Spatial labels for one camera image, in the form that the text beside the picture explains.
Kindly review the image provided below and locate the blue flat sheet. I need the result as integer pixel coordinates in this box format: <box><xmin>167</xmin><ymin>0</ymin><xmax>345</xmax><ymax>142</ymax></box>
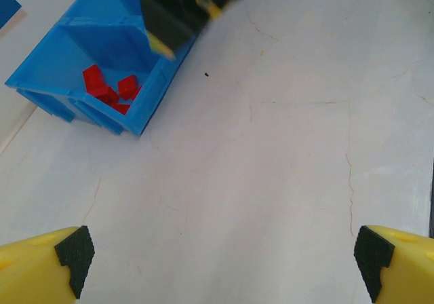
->
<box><xmin>0</xmin><ymin>0</ymin><xmax>22</xmax><ymax>30</ymax></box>

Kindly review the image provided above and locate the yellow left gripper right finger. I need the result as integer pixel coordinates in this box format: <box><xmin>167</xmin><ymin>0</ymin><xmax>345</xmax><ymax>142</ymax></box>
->
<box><xmin>353</xmin><ymin>225</ymin><xmax>434</xmax><ymax>304</ymax></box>

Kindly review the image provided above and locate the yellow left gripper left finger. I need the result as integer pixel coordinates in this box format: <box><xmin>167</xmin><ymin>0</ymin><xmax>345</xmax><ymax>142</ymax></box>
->
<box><xmin>0</xmin><ymin>225</ymin><xmax>96</xmax><ymax>304</ymax></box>

